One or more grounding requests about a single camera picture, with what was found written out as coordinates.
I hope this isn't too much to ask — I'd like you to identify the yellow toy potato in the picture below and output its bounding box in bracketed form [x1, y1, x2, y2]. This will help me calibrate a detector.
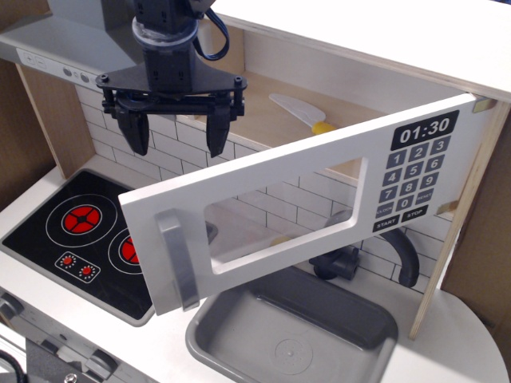
[271, 236, 291, 247]

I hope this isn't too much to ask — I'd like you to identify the grey toy sink basin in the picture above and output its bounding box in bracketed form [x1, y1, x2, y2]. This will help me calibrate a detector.
[185, 267, 398, 382]

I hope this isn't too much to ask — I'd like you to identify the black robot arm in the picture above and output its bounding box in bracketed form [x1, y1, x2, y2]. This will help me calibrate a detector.
[96, 1, 248, 156]

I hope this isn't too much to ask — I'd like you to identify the white toy microwave door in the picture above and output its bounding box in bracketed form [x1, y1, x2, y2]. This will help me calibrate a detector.
[119, 93, 484, 315]

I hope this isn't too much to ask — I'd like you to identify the grey range hood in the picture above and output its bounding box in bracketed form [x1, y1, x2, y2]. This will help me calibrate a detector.
[1, 1, 143, 93]

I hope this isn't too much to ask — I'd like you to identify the black toy stove top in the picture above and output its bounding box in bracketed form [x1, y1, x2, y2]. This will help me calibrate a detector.
[1, 169, 154, 326]

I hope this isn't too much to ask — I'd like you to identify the white yellow toy knife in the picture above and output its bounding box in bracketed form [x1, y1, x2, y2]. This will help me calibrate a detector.
[269, 93, 337, 135]

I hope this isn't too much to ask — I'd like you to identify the black cable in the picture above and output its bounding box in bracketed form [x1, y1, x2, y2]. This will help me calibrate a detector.
[0, 349, 27, 383]

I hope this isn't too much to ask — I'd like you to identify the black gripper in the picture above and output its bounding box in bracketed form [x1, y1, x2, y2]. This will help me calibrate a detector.
[96, 48, 248, 157]

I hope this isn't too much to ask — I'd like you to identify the grey oven front panel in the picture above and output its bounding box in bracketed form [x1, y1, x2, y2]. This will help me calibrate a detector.
[1, 290, 153, 382]

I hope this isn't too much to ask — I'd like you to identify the dark grey toy faucet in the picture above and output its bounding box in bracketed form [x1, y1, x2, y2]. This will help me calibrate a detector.
[309, 229, 420, 288]

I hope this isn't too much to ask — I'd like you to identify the white wooden microwave cabinet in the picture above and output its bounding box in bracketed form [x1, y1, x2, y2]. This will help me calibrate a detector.
[213, 1, 510, 339]

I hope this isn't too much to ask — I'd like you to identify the blue gripper cable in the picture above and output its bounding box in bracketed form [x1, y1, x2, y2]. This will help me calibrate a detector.
[193, 7, 232, 62]

